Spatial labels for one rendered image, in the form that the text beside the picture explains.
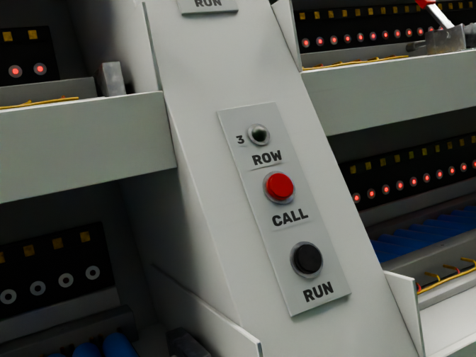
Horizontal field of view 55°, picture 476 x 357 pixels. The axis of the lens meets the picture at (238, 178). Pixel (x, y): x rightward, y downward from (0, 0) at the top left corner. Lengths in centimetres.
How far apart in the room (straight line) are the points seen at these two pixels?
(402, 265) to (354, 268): 11
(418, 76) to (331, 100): 8
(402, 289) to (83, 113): 20
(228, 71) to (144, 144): 7
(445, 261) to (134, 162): 26
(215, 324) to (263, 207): 7
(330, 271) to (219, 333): 7
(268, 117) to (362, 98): 9
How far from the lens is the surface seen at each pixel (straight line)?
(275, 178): 26
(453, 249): 41
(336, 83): 33
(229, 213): 25
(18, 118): 26
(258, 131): 27
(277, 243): 25
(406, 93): 37
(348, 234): 28
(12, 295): 39
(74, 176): 26
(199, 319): 30
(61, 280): 39
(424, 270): 39
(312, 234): 26
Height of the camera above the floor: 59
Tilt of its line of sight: 15 degrees up
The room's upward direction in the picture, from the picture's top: 20 degrees counter-clockwise
